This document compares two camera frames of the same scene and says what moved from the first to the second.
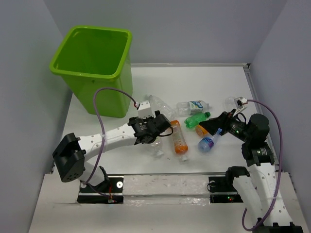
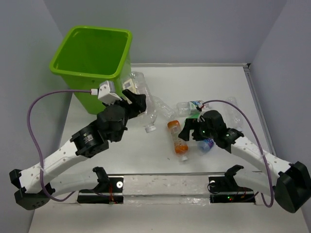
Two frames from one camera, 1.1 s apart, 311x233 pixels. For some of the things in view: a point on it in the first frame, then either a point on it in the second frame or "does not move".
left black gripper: x=144 y=120 -> x=139 y=105
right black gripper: x=222 y=121 -> x=191 y=124
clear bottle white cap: x=157 y=146 -> x=137 y=83
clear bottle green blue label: x=191 y=108 does not move
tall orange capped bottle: x=180 y=144 does not move
